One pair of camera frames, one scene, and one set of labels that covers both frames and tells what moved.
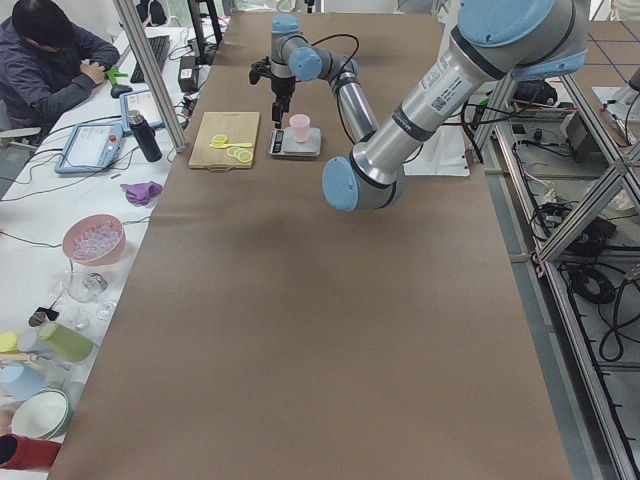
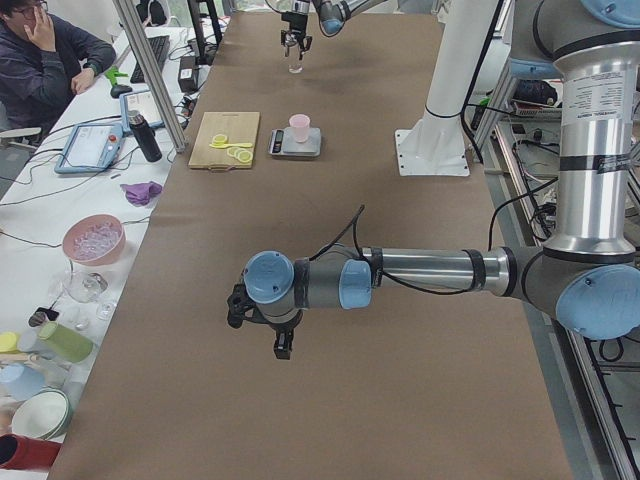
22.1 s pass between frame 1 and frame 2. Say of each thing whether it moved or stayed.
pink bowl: stayed
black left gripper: moved
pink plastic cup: stayed
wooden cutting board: stayed
